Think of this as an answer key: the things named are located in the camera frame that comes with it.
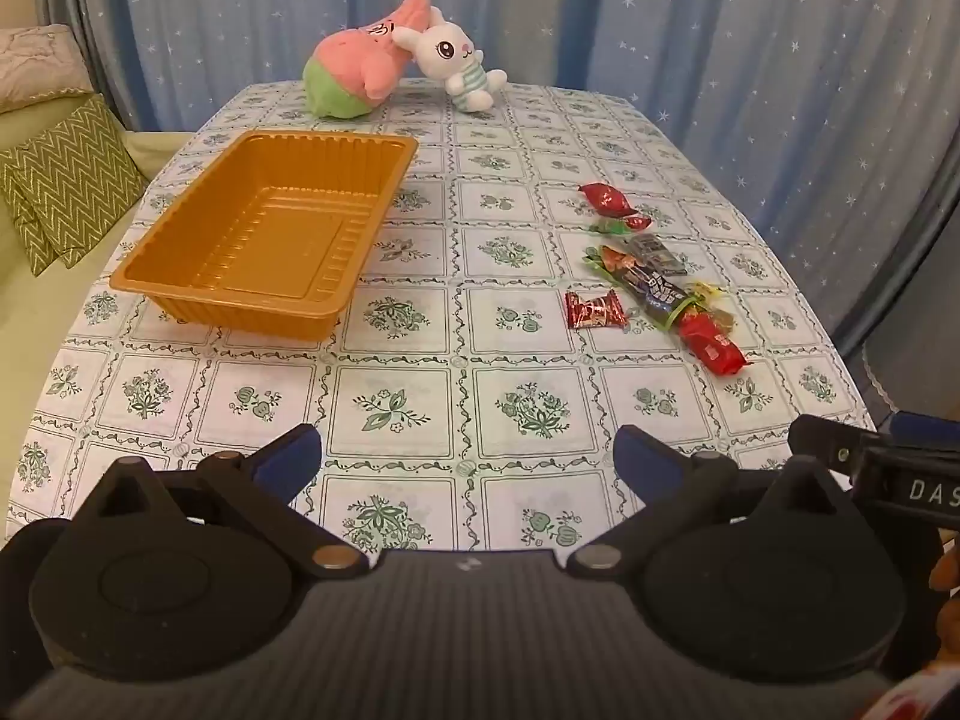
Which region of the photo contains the green floral tablecloth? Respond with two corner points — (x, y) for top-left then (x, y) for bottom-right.
(4, 77), (878, 552)

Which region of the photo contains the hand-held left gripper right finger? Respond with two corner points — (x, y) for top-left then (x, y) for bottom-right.
(566, 424), (863, 578)

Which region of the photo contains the white rabbit plush toy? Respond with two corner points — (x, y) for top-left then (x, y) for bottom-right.
(390, 6), (509, 113)

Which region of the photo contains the beige embroidered pillow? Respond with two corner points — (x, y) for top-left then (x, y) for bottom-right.
(0, 24), (91, 115)

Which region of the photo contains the dark clear snack packet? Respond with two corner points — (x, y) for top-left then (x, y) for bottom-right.
(628, 234), (687, 277)

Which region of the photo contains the green zigzag cushion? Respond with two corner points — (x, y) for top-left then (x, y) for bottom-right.
(22, 94), (147, 271)
(0, 142), (61, 278)

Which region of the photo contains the dark lace-trimmed cloth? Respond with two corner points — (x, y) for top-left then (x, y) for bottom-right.
(859, 330), (960, 421)

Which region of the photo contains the pink starfish plush toy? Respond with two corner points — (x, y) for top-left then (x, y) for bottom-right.
(302, 0), (432, 119)

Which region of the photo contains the dark blue snack packet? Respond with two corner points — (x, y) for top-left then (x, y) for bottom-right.
(626, 270), (695, 323)

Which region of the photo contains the long red snack packet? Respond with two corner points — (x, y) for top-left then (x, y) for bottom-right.
(677, 313), (753, 377)

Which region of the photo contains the blue star-print curtain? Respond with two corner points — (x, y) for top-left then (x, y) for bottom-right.
(30, 0), (960, 391)

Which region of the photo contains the person's printed clothing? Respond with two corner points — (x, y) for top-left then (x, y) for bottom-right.
(881, 660), (960, 720)

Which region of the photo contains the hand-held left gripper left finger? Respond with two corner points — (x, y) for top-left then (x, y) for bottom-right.
(75, 424), (372, 578)

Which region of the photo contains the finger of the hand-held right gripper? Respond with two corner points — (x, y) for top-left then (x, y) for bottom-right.
(877, 410), (960, 455)
(787, 414), (882, 477)

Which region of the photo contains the orange and green snack packet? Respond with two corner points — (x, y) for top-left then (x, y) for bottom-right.
(585, 244), (646, 282)

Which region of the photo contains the light green sofa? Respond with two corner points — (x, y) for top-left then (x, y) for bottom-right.
(0, 94), (196, 533)

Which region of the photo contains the person's right hand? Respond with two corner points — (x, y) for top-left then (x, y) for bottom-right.
(928, 536), (960, 593)

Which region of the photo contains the red twist-wrapped candy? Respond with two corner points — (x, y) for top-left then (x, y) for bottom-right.
(577, 181), (637, 217)

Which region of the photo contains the orange plastic tray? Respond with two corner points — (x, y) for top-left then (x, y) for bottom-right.
(109, 129), (421, 342)

